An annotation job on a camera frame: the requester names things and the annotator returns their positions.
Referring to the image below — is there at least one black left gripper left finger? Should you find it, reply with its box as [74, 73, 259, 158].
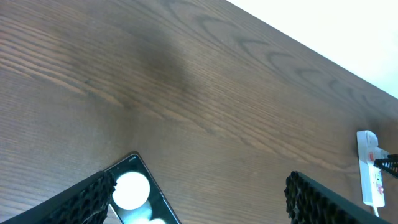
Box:
[2, 171, 116, 224]

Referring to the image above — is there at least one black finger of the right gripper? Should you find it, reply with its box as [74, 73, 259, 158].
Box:
[374, 154, 398, 179]

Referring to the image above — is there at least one white charger plug adapter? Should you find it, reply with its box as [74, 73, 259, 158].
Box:
[374, 147, 389, 160]

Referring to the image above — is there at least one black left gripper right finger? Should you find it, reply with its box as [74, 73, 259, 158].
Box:
[284, 171, 388, 224]

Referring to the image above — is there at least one white power strip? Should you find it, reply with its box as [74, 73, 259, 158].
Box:
[356, 130, 385, 208]

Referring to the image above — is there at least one black Samsung Galaxy smartphone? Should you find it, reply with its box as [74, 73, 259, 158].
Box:
[106, 151, 181, 224]

